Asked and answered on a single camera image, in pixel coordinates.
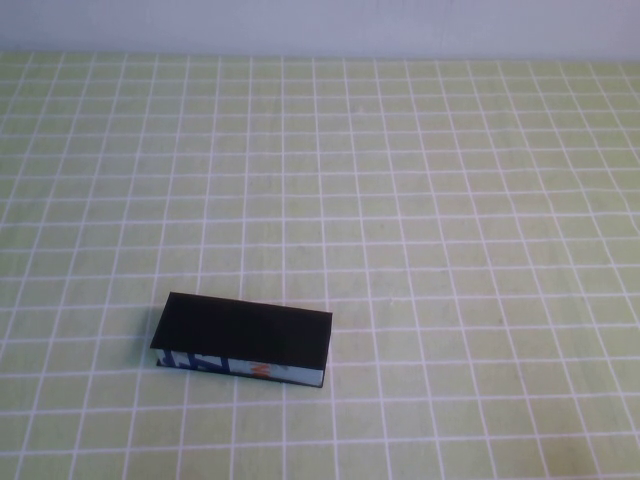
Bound green white-checked tablecloth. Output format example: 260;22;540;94
0;49;640;480

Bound black printed-side glasses case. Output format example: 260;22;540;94
149;292;334;390

